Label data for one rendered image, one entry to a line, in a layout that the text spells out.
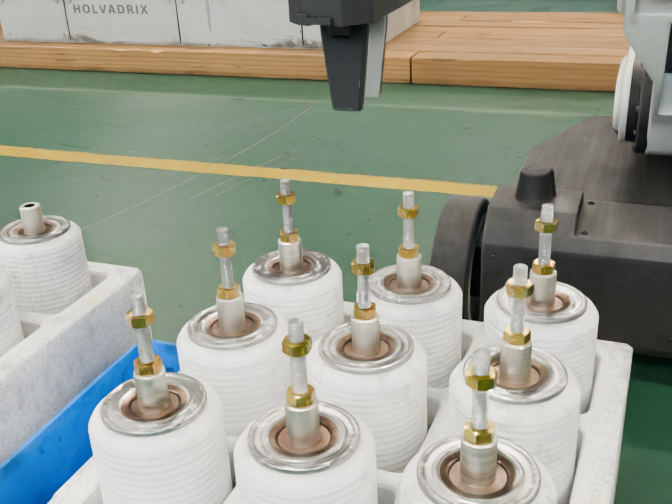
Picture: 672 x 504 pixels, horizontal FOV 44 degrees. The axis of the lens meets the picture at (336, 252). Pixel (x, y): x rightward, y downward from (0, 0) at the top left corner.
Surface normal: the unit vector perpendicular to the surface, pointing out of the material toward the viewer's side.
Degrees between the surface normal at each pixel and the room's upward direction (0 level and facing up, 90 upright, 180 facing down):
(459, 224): 31
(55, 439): 88
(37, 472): 88
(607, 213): 0
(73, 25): 90
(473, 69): 90
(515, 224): 45
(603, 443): 0
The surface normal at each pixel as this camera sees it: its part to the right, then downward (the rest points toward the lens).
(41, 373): 0.94, 0.11
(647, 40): -0.25, 0.85
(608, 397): -0.04, -0.91
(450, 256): -0.28, -0.18
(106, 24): -0.35, 0.40
